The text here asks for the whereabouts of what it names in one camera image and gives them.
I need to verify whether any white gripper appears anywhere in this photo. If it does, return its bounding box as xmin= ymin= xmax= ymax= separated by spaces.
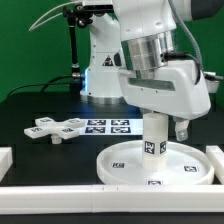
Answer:
xmin=119 ymin=60 xmax=211 ymax=141

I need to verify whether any white round table top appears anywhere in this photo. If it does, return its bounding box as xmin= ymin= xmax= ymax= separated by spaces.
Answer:
xmin=97 ymin=140 xmax=214 ymax=185

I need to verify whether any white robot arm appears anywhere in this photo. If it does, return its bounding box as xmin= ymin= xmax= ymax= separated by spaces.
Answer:
xmin=84 ymin=0 xmax=224 ymax=141

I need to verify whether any white right fence bar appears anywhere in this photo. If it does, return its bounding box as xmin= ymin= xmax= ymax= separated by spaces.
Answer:
xmin=206 ymin=145 xmax=224 ymax=185

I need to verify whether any white fence bar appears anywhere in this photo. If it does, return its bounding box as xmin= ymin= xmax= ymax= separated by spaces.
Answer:
xmin=0 ymin=185 xmax=224 ymax=214
xmin=206 ymin=145 xmax=224 ymax=185
xmin=0 ymin=147 xmax=13 ymax=182

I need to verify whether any white fiducial marker sheet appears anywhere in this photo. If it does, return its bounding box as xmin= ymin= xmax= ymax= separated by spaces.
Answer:
xmin=79 ymin=119 xmax=143 ymax=135

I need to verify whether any white cross-shaped table base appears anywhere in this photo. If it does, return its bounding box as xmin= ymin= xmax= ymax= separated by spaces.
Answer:
xmin=24 ymin=117 xmax=85 ymax=144

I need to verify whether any white front fence bar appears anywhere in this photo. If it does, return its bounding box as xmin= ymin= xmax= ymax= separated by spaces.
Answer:
xmin=0 ymin=185 xmax=224 ymax=214

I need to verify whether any white left fence bar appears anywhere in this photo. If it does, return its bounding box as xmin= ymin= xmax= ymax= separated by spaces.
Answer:
xmin=0 ymin=147 xmax=13 ymax=182

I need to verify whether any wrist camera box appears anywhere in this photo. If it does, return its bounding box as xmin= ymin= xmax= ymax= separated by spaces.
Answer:
xmin=204 ymin=71 xmax=224 ymax=93

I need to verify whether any black cable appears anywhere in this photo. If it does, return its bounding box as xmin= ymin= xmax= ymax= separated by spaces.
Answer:
xmin=6 ymin=74 xmax=84 ymax=99

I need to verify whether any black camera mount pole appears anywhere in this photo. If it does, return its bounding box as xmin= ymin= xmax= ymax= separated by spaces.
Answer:
xmin=62 ymin=4 xmax=94 ymax=80

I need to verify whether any black camera on mount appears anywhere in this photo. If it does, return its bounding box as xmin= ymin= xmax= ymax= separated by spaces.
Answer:
xmin=82 ymin=0 xmax=113 ymax=13

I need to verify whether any white cable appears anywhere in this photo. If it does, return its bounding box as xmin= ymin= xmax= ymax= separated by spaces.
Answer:
xmin=28 ymin=0 xmax=84 ymax=32

